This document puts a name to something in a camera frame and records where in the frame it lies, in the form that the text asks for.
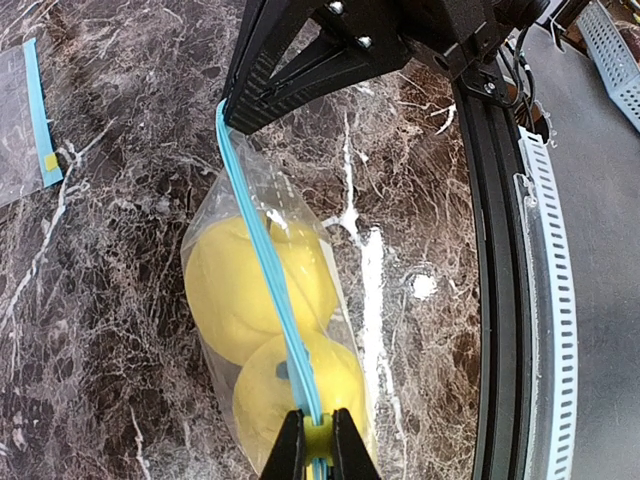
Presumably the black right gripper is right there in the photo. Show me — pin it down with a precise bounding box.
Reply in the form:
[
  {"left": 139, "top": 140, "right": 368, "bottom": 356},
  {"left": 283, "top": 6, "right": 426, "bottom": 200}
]
[{"left": 224, "top": 0, "right": 549, "bottom": 134}]

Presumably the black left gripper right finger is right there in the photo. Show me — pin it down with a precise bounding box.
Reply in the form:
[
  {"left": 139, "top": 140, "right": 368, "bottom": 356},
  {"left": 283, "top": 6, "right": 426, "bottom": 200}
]
[{"left": 330, "top": 408, "right": 381, "bottom": 480}]

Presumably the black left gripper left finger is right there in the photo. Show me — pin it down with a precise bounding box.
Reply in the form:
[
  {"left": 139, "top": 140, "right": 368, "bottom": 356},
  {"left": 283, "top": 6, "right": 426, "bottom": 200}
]
[{"left": 260, "top": 410, "right": 306, "bottom": 480}]

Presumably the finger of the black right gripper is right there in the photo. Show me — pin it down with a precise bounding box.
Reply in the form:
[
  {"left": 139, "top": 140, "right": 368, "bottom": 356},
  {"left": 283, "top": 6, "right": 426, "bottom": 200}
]
[{"left": 223, "top": 0, "right": 280, "bottom": 118}]

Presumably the yellow toy mango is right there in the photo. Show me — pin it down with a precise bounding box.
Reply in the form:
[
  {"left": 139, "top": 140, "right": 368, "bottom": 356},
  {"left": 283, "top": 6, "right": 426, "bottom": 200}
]
[{"left": 232, "top": 331, "right": 375, "bottom": 472}]

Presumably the black front table rail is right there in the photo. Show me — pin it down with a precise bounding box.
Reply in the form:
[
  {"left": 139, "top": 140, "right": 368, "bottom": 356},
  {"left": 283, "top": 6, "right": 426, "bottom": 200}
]
[{"left": 453, "top": 81, "right": 532, "bottom": 479}]

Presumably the grey slotted cable duct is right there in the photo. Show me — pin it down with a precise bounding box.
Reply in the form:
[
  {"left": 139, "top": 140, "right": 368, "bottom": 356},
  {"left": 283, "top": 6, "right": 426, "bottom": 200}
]
[{"left": 513, "top": 127, "right": 578, "bottom": 479}]

